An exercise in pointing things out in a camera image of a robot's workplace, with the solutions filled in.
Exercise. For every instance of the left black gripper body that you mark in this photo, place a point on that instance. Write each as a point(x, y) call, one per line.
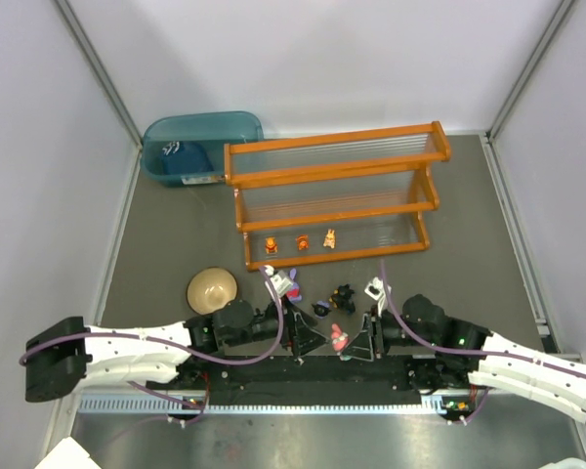
point(292, 332)

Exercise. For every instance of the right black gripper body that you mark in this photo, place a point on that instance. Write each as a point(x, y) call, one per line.
point(374, 333)

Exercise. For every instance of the pink rabbit toy figure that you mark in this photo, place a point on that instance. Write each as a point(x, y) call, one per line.
point(339, 341)

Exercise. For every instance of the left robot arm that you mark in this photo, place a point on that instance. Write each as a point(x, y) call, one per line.
point(70, 355)

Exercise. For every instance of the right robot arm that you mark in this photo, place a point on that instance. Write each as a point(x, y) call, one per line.
point(467, 355)

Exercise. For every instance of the orange wooden shelf rack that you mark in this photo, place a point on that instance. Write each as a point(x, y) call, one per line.
point(372, 187)

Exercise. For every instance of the black purple small toy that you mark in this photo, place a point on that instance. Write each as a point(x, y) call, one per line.
point(321, 309)

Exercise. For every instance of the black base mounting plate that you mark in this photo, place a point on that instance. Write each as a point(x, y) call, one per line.
point(394, 380)

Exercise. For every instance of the purple rabbit toy figure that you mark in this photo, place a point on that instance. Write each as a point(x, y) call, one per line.
point(294, 292)

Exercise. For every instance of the black spiky toy figure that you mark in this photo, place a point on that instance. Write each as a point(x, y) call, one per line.
point(342, 299)

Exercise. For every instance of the beige round bowl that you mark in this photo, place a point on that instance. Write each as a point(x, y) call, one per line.
point(210, 290)

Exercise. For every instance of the yellow bear toy figure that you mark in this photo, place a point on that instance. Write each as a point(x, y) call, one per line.
point(271, 246)

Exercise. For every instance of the orange tiger toy figure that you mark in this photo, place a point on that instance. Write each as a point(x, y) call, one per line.
point(302, 242)

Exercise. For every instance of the tan rabbit toy figure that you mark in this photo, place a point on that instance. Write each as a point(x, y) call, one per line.
point(330, 239)

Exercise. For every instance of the blue cap in bin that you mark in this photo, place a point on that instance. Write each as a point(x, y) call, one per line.
point(184, 157)

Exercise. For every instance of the teal plastic bin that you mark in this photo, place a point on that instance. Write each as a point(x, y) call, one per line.
point(212, 130)

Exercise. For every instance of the white object bottom left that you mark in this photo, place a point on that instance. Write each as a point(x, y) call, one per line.
point(68, 454)

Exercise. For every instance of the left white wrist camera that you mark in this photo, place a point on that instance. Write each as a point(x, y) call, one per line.
point(280, 281)

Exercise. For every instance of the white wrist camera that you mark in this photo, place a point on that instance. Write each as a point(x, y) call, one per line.
point(375, 289)
point(280, 281)

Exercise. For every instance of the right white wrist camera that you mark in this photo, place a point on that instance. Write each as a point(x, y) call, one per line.
point(375, 289)

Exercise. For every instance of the grey slotted cable duct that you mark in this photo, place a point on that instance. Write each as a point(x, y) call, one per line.
point(146, 404)

